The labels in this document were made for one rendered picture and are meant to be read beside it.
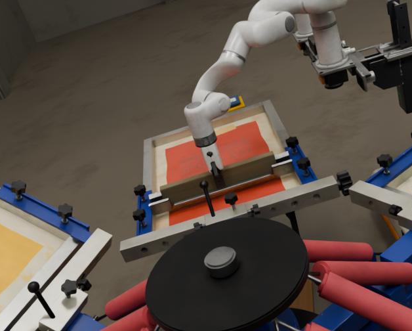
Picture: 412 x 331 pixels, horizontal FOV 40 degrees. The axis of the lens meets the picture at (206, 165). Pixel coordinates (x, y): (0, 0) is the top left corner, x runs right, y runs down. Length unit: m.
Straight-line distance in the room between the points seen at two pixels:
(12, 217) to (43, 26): 9.13
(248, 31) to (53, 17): 8.98
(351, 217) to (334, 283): 2.25
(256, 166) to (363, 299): 0.93
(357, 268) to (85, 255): 0.74
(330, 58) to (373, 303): 1.33
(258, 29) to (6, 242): 1.00
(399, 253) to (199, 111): 0.75
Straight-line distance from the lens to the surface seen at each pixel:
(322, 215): 3.35
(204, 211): 1.91
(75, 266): 1.54
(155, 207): 1.93
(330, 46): 2.22
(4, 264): 1.66
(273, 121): 2.27
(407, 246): 1.43
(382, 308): 1.07
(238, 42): 1.87
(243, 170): 1.90
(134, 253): 1.74
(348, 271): 1.16
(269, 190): 1.90
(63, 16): 10.66
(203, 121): 1.78
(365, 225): 3.22
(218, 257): 1.02
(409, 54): 2.53
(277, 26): 1.88
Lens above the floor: 1.97
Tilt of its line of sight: 28 degrees down
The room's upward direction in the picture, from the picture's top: 19 degrees counter-clockwise
